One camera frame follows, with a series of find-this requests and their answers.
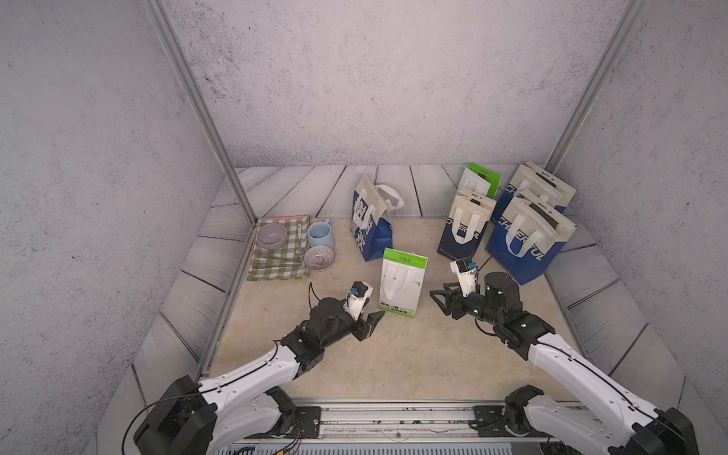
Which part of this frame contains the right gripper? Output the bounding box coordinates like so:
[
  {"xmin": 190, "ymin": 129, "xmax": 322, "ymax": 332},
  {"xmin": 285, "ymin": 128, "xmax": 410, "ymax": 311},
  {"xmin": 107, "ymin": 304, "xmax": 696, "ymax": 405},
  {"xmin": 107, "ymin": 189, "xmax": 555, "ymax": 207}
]
[{"xmin": 429, "ymin": 281, "xmax": 504, "ymax": 329}]

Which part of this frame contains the green white bag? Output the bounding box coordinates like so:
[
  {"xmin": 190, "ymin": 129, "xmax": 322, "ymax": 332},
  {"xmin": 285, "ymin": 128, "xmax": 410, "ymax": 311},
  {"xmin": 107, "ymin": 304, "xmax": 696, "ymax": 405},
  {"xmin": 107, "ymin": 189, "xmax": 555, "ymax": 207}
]
[
  {"xmin": 378, "ymin": 248, "xmax": 428, "ymax": 319},
  {"xmin": 458, "ymin": 163, "xmax": 502, "ymax": 199}
]

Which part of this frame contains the navy beige bag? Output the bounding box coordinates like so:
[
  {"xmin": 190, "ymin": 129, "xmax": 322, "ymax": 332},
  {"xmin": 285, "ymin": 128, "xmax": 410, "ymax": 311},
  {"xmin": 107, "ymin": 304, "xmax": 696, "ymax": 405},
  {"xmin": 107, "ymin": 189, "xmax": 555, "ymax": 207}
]
[{"xmin": 437, "ymin": 190, "xmax": 496, "ymax": 260}]

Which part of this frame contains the blue beige takeout bag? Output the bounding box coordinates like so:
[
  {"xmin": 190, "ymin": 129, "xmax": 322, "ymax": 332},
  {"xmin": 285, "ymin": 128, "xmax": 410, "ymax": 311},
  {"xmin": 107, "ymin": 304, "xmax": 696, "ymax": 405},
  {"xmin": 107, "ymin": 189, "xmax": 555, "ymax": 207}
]
[{"xmin": 491, "ymin": 161, "xmax": 576, "ymax": 221}]

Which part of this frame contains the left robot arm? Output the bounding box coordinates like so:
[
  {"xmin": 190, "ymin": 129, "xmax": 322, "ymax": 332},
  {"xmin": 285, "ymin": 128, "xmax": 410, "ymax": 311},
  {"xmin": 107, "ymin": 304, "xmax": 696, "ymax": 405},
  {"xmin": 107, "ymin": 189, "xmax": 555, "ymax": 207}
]
[{"xmin": 123, "ymin": 296, "xmax": 384, "ymax": 454}]

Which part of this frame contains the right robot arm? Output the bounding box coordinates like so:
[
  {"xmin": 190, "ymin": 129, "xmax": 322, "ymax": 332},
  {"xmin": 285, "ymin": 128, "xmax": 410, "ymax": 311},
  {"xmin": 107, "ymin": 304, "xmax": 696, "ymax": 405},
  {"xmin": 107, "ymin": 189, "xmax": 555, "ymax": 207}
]
[{"xmin": 430, "ymin": 271, "xmax": 699, "ymax": 454}]

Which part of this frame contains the pink patterned bowl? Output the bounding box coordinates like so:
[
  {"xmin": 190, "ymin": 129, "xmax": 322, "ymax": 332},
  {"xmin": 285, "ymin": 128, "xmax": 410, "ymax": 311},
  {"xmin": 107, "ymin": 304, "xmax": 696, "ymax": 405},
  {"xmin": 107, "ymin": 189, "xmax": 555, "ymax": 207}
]
[{"xmin": 303, "ymin": 245, "xmax": 336, "ymax": 271}]

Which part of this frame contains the blue mug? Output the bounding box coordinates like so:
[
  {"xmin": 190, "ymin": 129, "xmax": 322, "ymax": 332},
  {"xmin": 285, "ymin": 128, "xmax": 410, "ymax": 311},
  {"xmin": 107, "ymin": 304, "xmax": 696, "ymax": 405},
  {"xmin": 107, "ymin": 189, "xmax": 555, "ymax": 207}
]
[{"xmin": 307, "ymin": 219, "xmax": 336, "ymax": 249}]

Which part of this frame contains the green checkered cloth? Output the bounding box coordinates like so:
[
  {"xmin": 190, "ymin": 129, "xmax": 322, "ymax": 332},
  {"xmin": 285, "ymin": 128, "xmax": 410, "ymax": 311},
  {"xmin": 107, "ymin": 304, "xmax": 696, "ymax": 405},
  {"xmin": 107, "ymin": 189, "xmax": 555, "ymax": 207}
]
[{"xmin": 248, "ymin": 215, "xmax": 310, "ymax": 282}]

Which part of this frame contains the purple bowl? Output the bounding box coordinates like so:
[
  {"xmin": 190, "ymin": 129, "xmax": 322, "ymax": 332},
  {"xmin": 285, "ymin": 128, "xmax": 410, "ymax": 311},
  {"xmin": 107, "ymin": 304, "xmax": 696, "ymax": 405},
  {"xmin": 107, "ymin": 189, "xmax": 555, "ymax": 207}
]
[{"xmin": 256, "ymin": 223, "xmax": 288, "ymax": 250}]

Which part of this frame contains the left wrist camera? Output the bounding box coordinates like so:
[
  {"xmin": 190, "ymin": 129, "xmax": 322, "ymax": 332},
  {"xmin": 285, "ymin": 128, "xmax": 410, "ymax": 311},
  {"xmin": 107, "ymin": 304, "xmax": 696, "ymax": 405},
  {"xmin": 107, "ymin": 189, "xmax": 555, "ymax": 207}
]
[{"xmin": 343, "ymin": 282, "xmax": 373, "ymax": 320}]

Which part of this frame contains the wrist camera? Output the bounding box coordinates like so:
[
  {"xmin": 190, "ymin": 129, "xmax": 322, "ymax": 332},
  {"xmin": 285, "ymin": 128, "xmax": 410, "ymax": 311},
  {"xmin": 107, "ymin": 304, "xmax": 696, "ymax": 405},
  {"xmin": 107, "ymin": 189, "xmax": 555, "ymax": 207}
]
[
  {"xmin": 343, "ymin": 282, "xmax": 373, "ymax": 320},
  {"xmin": 450, "ymin": 258, "xmax": 478, "ymax": 297}
]

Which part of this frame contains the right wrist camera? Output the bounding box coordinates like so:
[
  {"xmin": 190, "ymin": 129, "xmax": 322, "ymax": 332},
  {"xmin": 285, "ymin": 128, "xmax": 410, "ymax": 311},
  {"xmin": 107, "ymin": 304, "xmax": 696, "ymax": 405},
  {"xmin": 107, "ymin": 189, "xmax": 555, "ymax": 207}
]
[{"xmin": 450, "ymin": 258, "xmax": 478, "ymax": 297}]

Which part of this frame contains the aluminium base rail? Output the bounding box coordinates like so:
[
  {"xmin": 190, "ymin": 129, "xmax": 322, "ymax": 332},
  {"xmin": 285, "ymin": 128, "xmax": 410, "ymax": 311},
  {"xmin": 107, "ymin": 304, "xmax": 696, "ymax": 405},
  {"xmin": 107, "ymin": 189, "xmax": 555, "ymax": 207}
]
[{"xmin": 149, "ymin": 400, "xmax": 655, "ymax": 455}]

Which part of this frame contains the right aluminium frame post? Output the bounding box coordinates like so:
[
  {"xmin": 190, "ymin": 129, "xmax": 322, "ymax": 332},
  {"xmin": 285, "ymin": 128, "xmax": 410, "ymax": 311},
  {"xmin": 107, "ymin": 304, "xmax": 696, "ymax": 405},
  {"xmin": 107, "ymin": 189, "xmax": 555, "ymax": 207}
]
[{"xmin": 545, "ymin": 0, "xmax": 648, "ymax": 174}]

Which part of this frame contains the aluminium frame post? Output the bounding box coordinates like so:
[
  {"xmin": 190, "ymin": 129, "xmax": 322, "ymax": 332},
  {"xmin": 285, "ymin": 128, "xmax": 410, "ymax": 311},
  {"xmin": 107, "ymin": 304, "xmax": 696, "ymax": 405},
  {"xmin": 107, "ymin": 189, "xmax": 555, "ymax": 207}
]
[
  {"xmin": 545, "ymin": 0, "xmax": 648, "ymax": 174},
  {"xmin": 142, "ymin": 0, "xmax": 258, "ymax": 224}
]

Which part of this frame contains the left aluminium frame post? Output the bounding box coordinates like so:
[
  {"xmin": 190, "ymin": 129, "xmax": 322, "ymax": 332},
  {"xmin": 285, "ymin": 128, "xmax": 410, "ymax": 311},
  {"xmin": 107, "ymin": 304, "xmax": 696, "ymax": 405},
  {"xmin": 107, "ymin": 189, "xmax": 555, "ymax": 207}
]
[{"xmin": 142, "ymin": 0, "xmax": 258, "ymax": 224}]

